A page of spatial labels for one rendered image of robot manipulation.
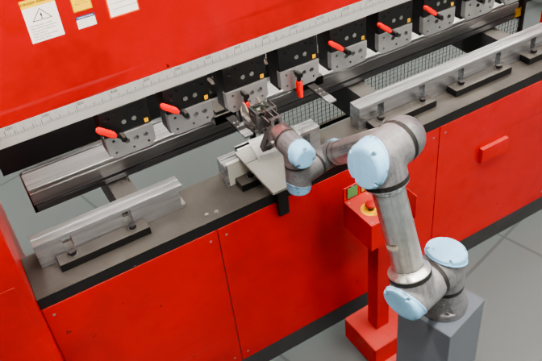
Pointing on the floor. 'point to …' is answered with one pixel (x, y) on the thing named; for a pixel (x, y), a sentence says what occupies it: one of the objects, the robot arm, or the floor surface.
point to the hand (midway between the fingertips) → (247, 109)
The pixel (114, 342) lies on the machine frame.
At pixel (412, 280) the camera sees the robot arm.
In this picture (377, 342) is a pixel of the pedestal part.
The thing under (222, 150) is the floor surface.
